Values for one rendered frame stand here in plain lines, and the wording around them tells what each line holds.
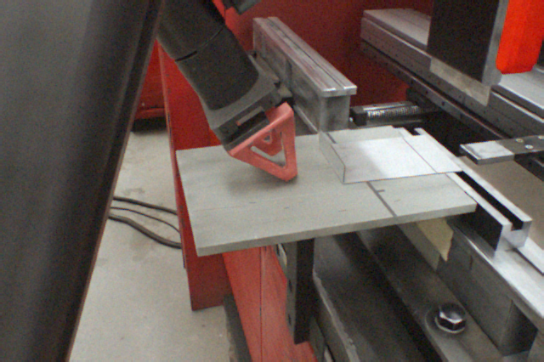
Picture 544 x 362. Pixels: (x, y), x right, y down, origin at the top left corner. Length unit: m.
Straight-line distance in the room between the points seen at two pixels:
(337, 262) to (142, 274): 1.42
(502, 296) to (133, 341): 1.40
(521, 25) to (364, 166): 0.24
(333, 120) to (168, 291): 1.16
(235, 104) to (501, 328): 0.31
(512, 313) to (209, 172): 0.31
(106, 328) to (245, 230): 1.39
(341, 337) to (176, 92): 0.96
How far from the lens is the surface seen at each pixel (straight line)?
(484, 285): 0.51
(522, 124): 0.84
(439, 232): 0.55
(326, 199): 0.48
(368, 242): 0.59
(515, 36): 0.36
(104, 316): 1.85
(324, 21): 1.40
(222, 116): 0.44
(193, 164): 0.55
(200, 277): 1.70
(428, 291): 0.55
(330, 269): 0.60
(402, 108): 1.07
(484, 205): 0.51
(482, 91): 0.52
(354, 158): 0.56
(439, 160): 0.57
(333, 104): 0.86
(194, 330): 1.74
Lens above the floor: 1.26
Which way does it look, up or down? 31 degrees down
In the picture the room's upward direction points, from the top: straight up
